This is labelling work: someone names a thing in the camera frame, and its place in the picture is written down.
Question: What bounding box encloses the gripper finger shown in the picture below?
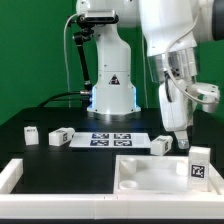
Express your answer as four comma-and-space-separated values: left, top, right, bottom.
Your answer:
175, 130, 189, 149

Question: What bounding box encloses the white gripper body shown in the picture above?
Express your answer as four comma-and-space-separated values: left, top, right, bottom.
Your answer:
159, 79, 220, 132

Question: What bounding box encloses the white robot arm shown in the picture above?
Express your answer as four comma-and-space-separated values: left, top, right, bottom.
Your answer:
76, 0, 224, 149

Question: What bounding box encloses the white tag base sheet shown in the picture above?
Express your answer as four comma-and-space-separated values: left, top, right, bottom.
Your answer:
70, 132, 151, 148

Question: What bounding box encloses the white U-shaped obstacle fence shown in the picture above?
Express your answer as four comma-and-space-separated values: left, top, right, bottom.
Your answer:
0, 159, 224, 219

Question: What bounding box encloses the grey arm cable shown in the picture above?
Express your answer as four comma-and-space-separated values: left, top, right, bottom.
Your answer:
164, 0, 214, 105

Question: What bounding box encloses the grey camera cable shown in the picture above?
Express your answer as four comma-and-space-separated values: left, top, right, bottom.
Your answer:
63, 13, 78, 109

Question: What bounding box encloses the black base cable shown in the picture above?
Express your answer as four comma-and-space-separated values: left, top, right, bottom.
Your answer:
37, 89, 92, 108

